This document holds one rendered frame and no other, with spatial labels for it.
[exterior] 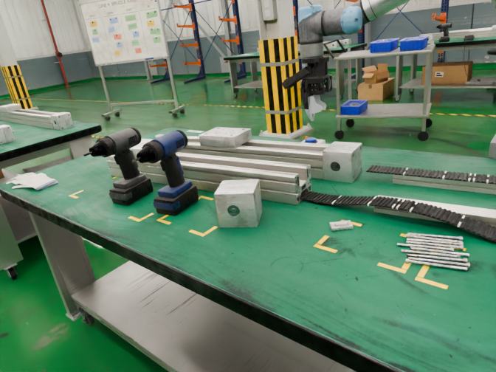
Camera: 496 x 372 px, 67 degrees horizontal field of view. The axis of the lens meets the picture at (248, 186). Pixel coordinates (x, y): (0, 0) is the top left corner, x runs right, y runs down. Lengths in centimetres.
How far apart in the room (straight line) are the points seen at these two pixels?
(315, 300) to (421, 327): 17
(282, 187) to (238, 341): 65
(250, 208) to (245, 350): 64
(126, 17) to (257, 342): 611
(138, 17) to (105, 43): 81
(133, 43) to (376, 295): 648
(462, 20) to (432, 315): 815
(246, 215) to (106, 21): 643
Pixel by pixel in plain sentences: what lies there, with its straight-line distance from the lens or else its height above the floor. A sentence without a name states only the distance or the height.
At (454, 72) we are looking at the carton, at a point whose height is 37.
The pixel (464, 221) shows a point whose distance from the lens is 95.
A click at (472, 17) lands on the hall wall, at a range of 866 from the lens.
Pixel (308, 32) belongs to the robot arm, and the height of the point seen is 121.
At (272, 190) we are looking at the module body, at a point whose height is 81.
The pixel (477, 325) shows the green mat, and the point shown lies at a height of 78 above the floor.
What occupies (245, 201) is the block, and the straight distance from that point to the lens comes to 93.
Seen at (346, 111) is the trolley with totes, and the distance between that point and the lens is 423.
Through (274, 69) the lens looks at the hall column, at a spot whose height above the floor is 78.
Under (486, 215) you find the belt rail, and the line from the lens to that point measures 97.
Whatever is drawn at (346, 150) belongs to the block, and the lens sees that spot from 117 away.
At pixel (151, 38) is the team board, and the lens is 674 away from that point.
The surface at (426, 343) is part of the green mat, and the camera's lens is 67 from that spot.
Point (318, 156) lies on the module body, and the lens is 118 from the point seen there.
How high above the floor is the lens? 124
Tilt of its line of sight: 22 degrees down
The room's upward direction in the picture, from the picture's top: 7 degrees counter-clockwise
